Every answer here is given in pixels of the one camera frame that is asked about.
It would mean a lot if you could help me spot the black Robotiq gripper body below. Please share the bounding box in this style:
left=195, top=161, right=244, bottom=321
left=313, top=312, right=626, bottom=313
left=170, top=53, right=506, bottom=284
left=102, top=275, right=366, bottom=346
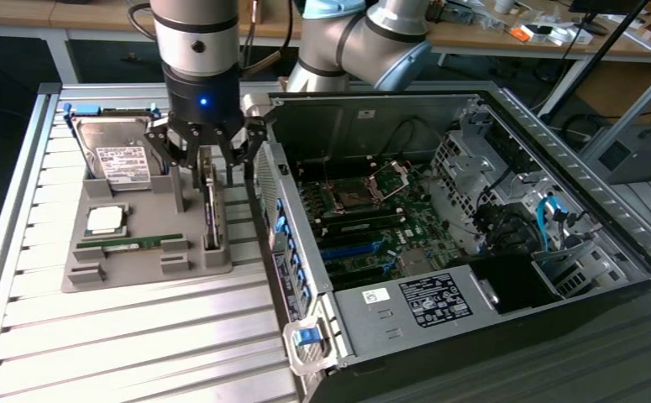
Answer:
left=162, top=65, right=247, bottom=130

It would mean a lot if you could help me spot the black graphics card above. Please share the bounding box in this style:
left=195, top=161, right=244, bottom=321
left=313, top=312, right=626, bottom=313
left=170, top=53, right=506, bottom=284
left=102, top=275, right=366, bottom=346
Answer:
left=198, top=144, right=227, bottom=254

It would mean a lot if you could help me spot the hard disk with blue carrier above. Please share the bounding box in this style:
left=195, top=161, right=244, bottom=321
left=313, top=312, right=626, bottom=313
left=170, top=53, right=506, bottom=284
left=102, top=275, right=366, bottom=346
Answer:
left=62, top=102, right=171, bottom=193

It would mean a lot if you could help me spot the silver CPU chip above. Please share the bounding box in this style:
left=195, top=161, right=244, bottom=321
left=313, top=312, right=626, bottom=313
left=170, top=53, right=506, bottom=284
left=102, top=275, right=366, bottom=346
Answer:
left=86, top=204, right=130, bottom=237

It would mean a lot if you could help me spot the closed brown cardboard box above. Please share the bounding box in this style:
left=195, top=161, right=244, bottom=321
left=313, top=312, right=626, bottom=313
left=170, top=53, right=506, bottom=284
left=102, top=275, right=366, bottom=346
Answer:
left=239, top=0, right=263, bottom=25

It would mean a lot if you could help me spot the CPU socket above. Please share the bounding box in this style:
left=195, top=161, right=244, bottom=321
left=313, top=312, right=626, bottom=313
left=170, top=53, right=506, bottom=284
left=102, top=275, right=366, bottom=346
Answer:
left=330, top=175, right=383, bottom=212

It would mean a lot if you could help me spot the green RAM stick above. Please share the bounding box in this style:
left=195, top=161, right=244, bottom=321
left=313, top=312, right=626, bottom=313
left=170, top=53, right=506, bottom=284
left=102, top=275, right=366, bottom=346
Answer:
left=75, top=233, right=186, bottom=252

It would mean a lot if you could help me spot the copper socket cover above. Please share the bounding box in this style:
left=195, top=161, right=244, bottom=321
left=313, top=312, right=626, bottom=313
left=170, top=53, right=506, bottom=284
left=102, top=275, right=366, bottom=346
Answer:
left=365, top=160, right=417, bottom=206

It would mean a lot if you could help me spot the black labelled RAM stick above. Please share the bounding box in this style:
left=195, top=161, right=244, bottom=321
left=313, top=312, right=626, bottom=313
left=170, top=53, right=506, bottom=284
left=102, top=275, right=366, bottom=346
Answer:
left=317, top=209, right=409, bottom=237

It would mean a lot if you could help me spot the wooden desk with grey legs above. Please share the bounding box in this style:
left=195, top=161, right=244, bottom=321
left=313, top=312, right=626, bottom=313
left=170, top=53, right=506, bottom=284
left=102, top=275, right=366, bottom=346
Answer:
left=0, top=0, right=305, bottom=84
left=425, top=0, right=651, bottom=65

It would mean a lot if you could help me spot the blue expansion slot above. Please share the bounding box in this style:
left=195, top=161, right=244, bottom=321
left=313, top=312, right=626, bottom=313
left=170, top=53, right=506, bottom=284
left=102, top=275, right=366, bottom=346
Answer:
left=319, top=242, right=386, bottom=259

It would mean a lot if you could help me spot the grey plastic parts rack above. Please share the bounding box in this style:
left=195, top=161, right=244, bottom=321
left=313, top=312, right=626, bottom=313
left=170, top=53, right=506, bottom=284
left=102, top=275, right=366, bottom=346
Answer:
left=60, top=163, right=235, bottom=294

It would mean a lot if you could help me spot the green motherboard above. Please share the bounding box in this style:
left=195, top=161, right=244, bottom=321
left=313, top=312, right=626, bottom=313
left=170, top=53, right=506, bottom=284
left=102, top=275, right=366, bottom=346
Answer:
left=297, top=159, right=473, bottom=290

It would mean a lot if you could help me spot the perforated metal drive cage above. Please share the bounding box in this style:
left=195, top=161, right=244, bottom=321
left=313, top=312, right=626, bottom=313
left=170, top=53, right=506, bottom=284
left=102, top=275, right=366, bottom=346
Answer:
left=430, top=128, right=534, bottom=219

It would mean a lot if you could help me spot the grey chipset heatsink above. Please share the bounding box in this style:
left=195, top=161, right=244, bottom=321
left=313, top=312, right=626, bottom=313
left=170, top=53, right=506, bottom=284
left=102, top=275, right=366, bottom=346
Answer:
left=397, top=248, right=438, bottom=276

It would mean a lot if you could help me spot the grey power supply unit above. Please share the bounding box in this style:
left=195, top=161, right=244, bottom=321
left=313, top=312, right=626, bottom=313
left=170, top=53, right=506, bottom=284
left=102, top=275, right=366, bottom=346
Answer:
left=333, top=268, right=507, bottom=359

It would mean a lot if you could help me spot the grey metal device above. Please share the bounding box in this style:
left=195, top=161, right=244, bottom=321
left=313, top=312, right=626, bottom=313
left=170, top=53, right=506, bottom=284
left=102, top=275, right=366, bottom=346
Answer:
left=434, top=0, right=475, bottom=24

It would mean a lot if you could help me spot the open black PC case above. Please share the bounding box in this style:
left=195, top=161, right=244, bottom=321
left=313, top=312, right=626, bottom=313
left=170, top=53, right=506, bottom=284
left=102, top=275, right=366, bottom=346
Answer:
left=240, top=81, right=651, bottom=403

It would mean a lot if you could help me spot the small white box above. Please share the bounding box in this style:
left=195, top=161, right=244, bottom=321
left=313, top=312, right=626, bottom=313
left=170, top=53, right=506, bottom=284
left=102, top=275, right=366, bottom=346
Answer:
left=546, top=27, right=594, bottom=46

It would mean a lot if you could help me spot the grey disk bay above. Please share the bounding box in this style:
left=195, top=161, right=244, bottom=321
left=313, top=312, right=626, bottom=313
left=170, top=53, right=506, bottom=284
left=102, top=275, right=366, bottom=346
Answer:
left=529, top=241, right=633, bottom=297

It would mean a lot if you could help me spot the black slanted pole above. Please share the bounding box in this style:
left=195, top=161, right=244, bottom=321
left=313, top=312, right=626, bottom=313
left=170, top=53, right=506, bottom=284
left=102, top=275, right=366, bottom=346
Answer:
left=535, top=0, right=651, bottom=123

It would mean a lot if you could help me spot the black monitor with stand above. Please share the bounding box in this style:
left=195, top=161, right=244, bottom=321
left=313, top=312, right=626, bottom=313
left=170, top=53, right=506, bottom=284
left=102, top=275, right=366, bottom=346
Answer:
left=569, top=0, right=649, bottom=37

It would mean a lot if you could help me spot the grey computer tower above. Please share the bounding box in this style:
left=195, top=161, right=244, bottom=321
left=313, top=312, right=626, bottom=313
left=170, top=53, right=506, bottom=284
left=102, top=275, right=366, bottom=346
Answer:
left=579, top=121, right=651, bottom=186

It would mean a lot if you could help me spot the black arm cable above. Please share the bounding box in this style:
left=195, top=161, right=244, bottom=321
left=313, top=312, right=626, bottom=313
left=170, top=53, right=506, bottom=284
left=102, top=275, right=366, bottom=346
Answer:
left=126, top=0, right=305, bottom=81

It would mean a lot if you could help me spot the black power wire bundle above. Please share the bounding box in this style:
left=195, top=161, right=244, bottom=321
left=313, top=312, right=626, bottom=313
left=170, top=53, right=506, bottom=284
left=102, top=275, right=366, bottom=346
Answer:
left=473, top=201, right=543, bottom=255

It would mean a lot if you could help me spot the blue disk wire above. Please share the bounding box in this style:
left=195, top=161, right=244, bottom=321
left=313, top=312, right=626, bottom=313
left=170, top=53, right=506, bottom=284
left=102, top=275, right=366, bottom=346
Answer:
left=534, top=195, right=569, bottom=254

